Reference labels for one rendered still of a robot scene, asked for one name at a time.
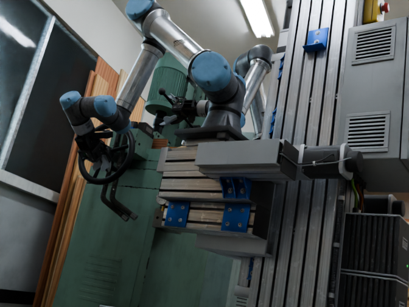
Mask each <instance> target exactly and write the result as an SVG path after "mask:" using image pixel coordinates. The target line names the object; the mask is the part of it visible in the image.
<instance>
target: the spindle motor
mask: <svg viewBox="0 0 409 307"><path fill-rule="evenodd" d="M186 78H187V69H186V68H185V67H184V66H183V65H182V64H181V63H180V62H179V61H178V60H177V59H176V58H175V57H174V56H173V55H172V54H171V53H169V52H165V54H164V56H163V58H160V59H159V60H158V62H157V64H156V66H155V70H154V73H153V78H152V82H151V86H150V90H149V95H148V98H147V102H146V105H145V109H146V111H147V112H149V113H150V114H152V115H154V116H156V111H157V110H162V111H164V112H166V113H167V116H169V117H171V116H173V115H176V114H174V113H173V112H172V111H171V110H172V105H171V104H170V102H169V101H168V100H167V99H166V98H165V97H164V96H163V95H160V94H159V93H158V90H159V89H160V88H164V89H165V90H166V94H167V95H168V96H171V95H170V94H173V95H174V96H176V97H180V96H183V91H184V86H185V83H186ZM177 116H178V115H177Z"/></svg>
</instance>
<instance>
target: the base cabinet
mask: <svg viewBox="0 0 409 307"><path fill-rule="evenodd" d="M102 186H103V185H94V184H86V185H85V190H84V192H83V196H82V201H81V203H80V208H79V212H78V214H77V218H76V221H75V225H74V229H73V232H72V236H71V240H70V243H69V247H68V251H67V254H66V258H65V262H64V265H63V269H62V272H61V276H60V280H59V283H58V287H57V291H56V294H55V298H54V302H53V305H52V307H99V305H105V306H114V307H198V306H199V302H200V295H201V289H202V285H203V279H204V275H205V268H206V262H207V258H208V251H206V250H203V249H199V248H197V247H195V240H196V236H197V234H196V233H183V232H181V234H175V233H166V232H164V231H161V230H159V229H157V228H154V227H152V223H153V218H154V215H155V210H156V208H160V209H162V206H161V205H158V204H157V202H156V196H157V194H158V193H159V190H158V189H145V188H131V187H123V186H118V187H117V190H116V194H115V198H116V200H117V201H119V202H120V203H121V204H123V205H124V206H125V207H127V208H128V209H129V210H131V211H132V212H134V213H135V214H137V215H138V218H137V219H136V220H135V221H134V220H133V219H131V218H129V220H128V221H126V222H125V221H124V220H123V219H122V218H121V217H120V216H118V215H117V214H116V213H115V212H114V211H113V210H111V209H110V208H108V207H107V206H106V205H105V204H104V203H103V202H102V201H101V199H100V193H101V190H102Z"/></svg>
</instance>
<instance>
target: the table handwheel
mask: <svg viewBox="0 0 409 307"><path fill-rule="evenodd" d="M106 129H109V127H107V126H106V125H105V124H101V125H99V126H97V127H96V128H95V130H96V132H98V131H103V130H106ZM125 134H126V136H127V139H128V144H126V145H124V146H121V147H116V148H114V149H112V148H111V147H110V146H108V149H109V150H110V152H111V161H113V162H115V163H116V164H117V159H118V155H117V154H115V152H117V151H119V150H123V149H127V148H128V154H127V157H126V159H123V162H122V166H121V167H120V168H119V169H118V170H117V171H116V172H115V173H114V174H112V175H111V176H109V177H105V178H97V176H98V173H99V171H100V168H98V169H97V170H96V171H95V173H94V175H93V176H91V175H89V174H88V172H87V170H86V167H85V161H84V162H83V161H82V159H81V158H80V156H79V155H78V166H79V171H80V173H81V175H82V176H83V178H84V179H85V180H86V181H88V182H90V183H92V184H94V185H106V184H109V183H111V182H113V181H115V180H117V179H118V178H119V177H120V176H122V175H123V174H124V173H125V171H126V170H127V169H130V168H131V162H132V160H133V157H134V154H135V138H134V136H133V134H132V132H131V130H129V131H128V132H127V133H125ZM106 146H107V145H106Z"/></svg>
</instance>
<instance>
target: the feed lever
mask: <svg viewBox="0 0 409 307"><path fill-rule="evenodd" d="M158 93H159V94H160V95H163V96H164V97H165V98H166V99H167V100H168V101H169V102H170V104H171V105H174V103H173V102H172V100H171V99H170V98H169V97H168V95H167V94H166V90H165V89H164V88H160V89H159V90H158ZM185 121H186V122H187V123H188V125H189V126H190V127H189V128H197V127H201V126H200V125H192V124H191V123H190V122H189V121H188V119H187V118H186V119H185Z"/></svg>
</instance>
